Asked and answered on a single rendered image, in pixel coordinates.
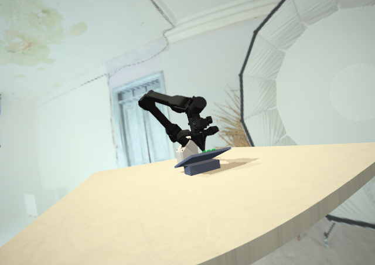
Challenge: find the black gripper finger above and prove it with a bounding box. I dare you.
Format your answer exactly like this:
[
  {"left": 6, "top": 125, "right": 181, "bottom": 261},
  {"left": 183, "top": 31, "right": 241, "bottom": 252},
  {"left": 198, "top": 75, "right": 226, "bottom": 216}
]
[
  {"left": 201, "top": 133, "right": 209, "bottom": 151},
  {"left": 190, "top": 134, "right": 204, "bottom": 152}
]

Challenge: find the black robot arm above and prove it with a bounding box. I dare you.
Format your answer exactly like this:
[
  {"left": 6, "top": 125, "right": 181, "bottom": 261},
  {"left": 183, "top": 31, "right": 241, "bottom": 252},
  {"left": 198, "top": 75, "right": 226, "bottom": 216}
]
[{"left": 138, "top": 90, "right": 213, "bottom": 147}]

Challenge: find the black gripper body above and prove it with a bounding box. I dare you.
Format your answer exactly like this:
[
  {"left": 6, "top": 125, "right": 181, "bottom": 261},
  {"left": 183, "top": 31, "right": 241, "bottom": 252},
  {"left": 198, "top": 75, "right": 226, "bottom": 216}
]
[{"left": 177, "top": 115, "right": 219, "bottom": 140}]

